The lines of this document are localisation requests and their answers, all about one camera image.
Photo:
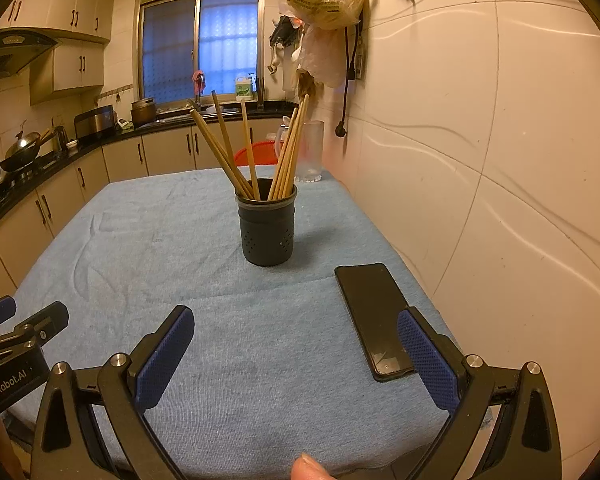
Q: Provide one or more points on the silver rice cooker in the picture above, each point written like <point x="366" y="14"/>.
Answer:
<point x="95" y="122"/>

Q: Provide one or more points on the dark grey chopstick holder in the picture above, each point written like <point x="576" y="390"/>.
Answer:
<point x="267" y="230"/>

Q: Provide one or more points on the beige base cabinets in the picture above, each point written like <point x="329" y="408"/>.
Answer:
<point x="125" y="157"/>

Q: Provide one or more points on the gas stove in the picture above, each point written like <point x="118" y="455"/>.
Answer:
<point x="45" y="161"/>

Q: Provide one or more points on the black wok with lid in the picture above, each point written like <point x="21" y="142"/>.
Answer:
<point x="22" y="152"/>

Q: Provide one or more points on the black range hood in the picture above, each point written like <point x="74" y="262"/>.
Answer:
<point x="10" y="50"/>

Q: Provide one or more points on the black smartphone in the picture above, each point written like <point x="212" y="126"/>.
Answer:
<point x="370" y="310"/>

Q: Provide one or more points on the pink cloth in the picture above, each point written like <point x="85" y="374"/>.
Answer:
<point x="198" y="80"/>

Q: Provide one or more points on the metal faucet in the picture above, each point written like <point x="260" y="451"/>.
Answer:
<point x="197" y="101"/>

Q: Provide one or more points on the blue tablecloth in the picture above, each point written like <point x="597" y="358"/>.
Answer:
<point x="180" y="250"/>

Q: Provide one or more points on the kitchen window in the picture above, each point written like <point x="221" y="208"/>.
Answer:
<point x="225" y="35"/>

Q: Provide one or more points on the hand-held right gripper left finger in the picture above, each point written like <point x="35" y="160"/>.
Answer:
<point x="165" y="355"/>

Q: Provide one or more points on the bunch of wooden chopsticks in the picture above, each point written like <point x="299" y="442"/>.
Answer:
<point x="286" y="165"/>

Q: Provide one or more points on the green label detergent bottle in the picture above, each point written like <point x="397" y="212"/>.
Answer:
<point x="245" y="89"/>

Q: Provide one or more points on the red plastic basin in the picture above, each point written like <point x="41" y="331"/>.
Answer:
<point x="260" y="152"/>

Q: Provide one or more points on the black kettle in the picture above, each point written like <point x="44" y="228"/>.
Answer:
<point x="60" y="140"/>

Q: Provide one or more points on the black kitchen countertop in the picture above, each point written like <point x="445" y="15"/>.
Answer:
<point x="275" y="106"/>

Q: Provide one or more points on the brown cooking pot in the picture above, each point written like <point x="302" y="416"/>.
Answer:
<point x="144" y="114"/>

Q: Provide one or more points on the hanging plastic bags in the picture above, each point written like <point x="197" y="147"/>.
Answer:
<point x="320" y="55"/>

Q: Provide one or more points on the wall power strip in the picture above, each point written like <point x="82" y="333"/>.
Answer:
<point x="358" y="60"/>

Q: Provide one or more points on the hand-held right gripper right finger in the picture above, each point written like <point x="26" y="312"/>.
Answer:
<point x="425" y="360"/>

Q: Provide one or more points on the clear glass mug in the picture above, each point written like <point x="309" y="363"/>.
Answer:
<point x="312" y="150"/>

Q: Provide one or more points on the person's right hand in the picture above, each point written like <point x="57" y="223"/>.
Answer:
<point x="310" y="467"/>

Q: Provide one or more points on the wall hook rail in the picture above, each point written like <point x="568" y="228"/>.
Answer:
<point x="115" y="91"/>

